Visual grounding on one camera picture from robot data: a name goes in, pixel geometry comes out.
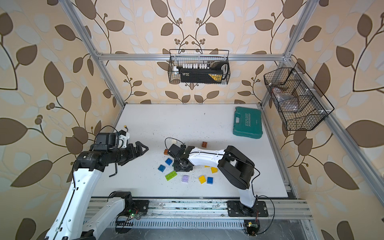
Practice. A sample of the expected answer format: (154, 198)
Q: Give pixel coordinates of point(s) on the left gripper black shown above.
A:
(133, 154)

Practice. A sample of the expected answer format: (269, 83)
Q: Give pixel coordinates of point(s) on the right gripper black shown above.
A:
(177, 168)

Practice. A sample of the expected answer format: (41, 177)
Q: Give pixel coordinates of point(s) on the purple lego brick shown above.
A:
(185, 178)

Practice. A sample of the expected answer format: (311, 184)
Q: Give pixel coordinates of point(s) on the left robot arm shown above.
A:
(86, 172)

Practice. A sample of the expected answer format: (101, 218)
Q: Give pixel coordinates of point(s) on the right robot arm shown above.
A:
(238, 169)

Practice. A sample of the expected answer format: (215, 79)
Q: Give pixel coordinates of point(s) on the blue lego brick upper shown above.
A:
(169, 162)

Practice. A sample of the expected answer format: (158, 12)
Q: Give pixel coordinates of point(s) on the blue lego brick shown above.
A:
(169, 162)
(161, 168)
(210, 180)

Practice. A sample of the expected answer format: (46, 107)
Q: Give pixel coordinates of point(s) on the blue lego brick left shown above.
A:
(161, 168)

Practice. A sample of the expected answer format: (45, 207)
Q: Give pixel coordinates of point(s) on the lime green lego brick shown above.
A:
(171, 175)

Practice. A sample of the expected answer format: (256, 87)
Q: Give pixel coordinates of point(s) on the yellow lego brick lower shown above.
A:
(202, 179)

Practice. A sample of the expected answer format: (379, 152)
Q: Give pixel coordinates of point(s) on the yellow lego brick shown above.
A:
(202, 179)
(214, 170)

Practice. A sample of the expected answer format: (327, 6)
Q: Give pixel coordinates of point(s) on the yellow lego brick right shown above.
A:
(214, 170)

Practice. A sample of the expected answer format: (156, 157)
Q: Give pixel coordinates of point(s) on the blue lego brick lower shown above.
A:
(210, 180)

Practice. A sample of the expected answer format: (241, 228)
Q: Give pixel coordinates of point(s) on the green tool case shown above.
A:
(248, 123)

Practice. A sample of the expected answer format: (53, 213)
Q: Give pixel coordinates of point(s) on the black box in basket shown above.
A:
(210, 73)

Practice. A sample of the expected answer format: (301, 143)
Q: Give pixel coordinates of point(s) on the plastic bag in basket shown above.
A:
(286, 102)

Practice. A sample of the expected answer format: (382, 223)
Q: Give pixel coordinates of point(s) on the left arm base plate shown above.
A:
(134, 207)

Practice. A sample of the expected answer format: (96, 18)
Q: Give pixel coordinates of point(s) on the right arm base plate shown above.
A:
(236, 209)

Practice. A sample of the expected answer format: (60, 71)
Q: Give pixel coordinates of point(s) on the back wire basket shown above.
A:
(181, 57)

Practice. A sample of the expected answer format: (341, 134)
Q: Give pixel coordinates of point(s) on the wire basket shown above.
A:
(181, 57)
(314, 105)

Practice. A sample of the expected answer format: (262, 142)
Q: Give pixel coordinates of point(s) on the right wire basket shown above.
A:
(314, 105)

